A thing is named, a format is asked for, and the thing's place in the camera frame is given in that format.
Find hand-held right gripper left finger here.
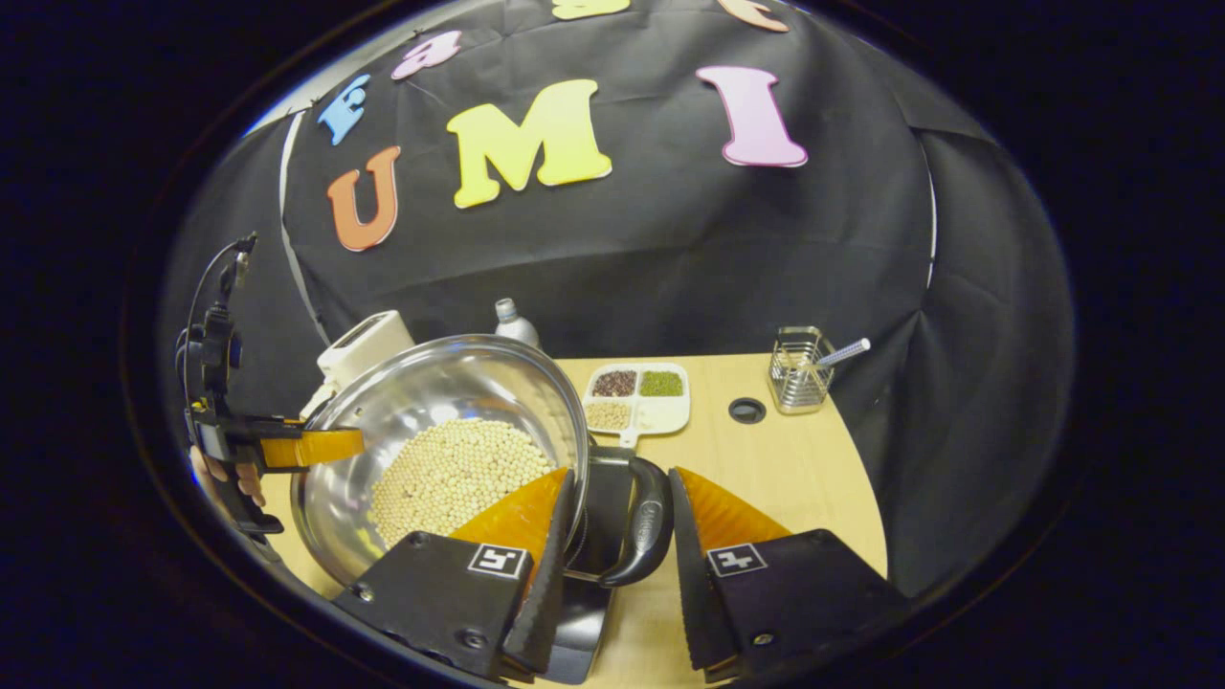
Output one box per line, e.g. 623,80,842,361
330,466,579,682

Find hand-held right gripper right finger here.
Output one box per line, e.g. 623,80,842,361
668,465,910,683

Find pile of yellow soybeans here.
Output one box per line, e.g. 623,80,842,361
368,418,558,549

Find stainless steel pot black handles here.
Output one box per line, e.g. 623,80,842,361
290,334,675,589

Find black induction cooktop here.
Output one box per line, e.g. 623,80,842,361
541,450,640,686

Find white toaster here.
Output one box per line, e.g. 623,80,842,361
300,309,416,422

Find white compartment tray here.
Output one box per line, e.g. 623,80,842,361
582,362,692,449

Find silver bottle with printed label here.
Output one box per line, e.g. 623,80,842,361
494,298,541,349

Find striped straw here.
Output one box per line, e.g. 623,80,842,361
813,338,872,369

